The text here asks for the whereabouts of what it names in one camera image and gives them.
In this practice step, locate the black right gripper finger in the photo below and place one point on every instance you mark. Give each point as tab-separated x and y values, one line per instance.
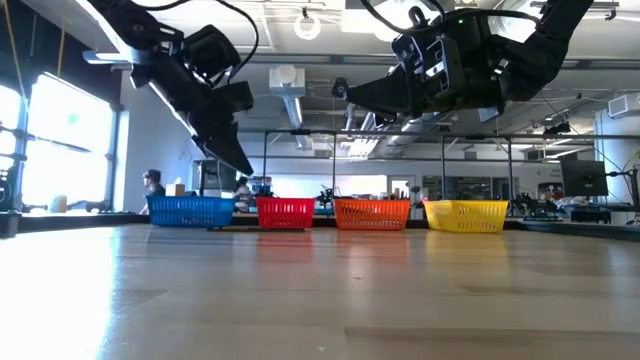
385	95

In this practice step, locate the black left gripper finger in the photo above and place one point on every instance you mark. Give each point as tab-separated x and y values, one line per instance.
217	147
236	147

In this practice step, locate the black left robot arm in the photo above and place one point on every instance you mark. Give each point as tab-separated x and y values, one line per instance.
130	20

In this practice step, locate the black background robot arm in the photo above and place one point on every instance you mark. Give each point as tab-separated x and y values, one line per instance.
326	196

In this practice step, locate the black computer monitor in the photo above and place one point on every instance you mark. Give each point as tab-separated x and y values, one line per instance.
215	177
582	177

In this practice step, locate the person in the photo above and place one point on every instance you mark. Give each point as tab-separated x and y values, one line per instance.
243	192
154	187

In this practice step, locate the cardboard box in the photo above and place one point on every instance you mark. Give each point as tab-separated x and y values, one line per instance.
175	190

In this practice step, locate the blue plastic bin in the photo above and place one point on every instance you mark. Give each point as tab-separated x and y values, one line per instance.
190	212

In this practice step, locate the red plastic bin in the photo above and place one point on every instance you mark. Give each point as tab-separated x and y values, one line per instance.
285	214

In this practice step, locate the bright ceiling light panel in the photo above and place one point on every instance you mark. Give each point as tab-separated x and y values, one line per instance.
390	7

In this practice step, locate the black ceiling spot lamp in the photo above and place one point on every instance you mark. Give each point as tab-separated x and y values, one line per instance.
557	128

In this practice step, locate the orange plastic bin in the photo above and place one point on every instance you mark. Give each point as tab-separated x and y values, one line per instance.
371	215

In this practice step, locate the yellow plastic bin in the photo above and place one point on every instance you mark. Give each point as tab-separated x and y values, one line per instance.
465	216

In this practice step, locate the large bright window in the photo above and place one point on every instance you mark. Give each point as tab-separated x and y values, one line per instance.
65	165

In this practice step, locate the pale yellow container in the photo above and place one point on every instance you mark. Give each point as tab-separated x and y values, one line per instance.
58	204

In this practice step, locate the dark background desk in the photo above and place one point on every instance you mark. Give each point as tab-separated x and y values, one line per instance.
592	214

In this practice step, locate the black dome camera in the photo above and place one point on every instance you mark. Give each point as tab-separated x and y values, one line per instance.
339	86

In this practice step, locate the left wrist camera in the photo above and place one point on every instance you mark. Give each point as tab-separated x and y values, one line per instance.
210	52

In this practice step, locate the white ceiling duct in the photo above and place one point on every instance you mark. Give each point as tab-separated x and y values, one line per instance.
287	82

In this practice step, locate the white wall air unit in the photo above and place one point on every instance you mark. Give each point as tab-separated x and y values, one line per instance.
625	105

